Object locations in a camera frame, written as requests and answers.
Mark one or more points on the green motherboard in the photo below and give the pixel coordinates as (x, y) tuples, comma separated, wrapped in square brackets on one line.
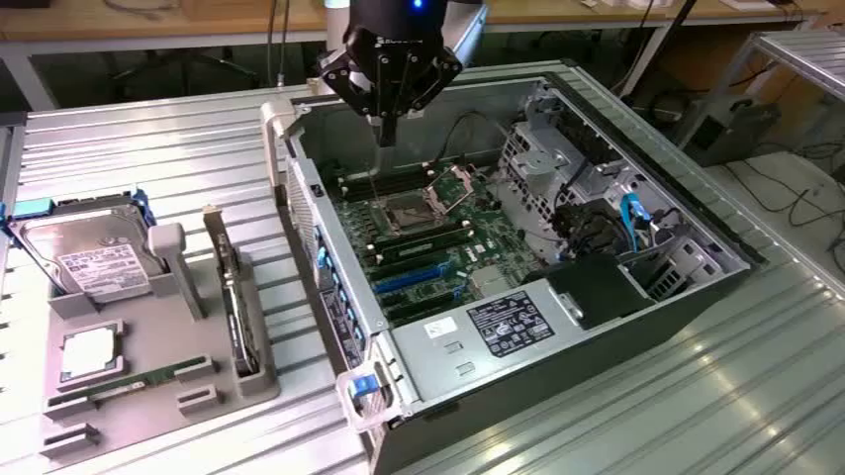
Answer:
[(489, 237)]

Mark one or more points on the green RAM stick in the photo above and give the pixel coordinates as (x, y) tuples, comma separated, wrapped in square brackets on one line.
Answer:
[(126, 383)]

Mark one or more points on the hard disk with blue bracket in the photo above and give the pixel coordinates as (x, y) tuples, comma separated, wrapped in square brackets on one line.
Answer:
[(92, 247)]

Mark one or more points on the blue case latch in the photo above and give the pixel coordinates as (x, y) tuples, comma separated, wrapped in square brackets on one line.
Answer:
[(363, 387)]

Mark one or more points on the grey parts rack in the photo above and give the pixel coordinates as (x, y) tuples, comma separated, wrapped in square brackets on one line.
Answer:
[(158, 356)]

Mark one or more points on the black RAM slot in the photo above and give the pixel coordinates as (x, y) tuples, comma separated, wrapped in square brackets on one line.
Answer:
[(390, 188), (413, 233), (379, 178)]

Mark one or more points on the installed RAM stick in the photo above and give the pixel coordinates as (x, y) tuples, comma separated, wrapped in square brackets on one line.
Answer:
[(422, 249)]

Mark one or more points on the black box device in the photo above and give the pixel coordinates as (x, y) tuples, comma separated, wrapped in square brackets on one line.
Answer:
[(733, 131)]

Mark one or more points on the black open PC case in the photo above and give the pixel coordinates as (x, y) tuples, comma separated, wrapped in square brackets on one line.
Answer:
[(660, 346)]

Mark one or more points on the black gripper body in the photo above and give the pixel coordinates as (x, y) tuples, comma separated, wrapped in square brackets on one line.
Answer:
[(397, 29)]

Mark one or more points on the CPU socket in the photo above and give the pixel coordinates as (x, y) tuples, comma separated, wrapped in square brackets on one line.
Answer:
[(406, 213)]

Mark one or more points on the blue expansion slot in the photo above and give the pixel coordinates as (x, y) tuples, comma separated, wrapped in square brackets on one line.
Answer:
[(422, 289), (409, 278)]

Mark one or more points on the thin locking lever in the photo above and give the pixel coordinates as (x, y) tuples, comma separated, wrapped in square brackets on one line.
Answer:
[(374, 185)]

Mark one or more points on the black plastic air shroud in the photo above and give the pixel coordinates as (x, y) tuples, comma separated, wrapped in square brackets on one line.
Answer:
[(594, 292)]

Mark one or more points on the graphics card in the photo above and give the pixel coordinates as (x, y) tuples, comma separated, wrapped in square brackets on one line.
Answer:
[(233, 292)]

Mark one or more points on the metal slat shelf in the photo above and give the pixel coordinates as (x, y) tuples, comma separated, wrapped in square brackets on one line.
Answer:
[(799, 54)]

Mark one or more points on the silver CPU chip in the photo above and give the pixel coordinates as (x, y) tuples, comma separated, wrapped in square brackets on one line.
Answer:
[(91, 353)]

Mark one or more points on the silver chipset heatsink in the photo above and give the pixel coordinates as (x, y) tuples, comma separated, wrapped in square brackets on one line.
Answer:
[(497, 284)]

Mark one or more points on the silver disk bay cage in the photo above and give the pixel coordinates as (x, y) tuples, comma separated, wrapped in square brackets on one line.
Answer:
[(534, 163)]

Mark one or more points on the grey power supply unit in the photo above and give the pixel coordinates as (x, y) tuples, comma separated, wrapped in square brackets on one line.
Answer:
[(449, 356)]

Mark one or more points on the black expansion slot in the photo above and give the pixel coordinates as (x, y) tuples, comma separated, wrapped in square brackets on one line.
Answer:
[(422, 304)]

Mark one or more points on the metal socket cover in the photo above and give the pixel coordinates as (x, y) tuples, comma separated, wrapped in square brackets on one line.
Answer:
[(433, 187)]

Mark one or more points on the wooden desk with white frame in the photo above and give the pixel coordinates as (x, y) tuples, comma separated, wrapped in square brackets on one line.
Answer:
[(594, 12), (132, 25)]

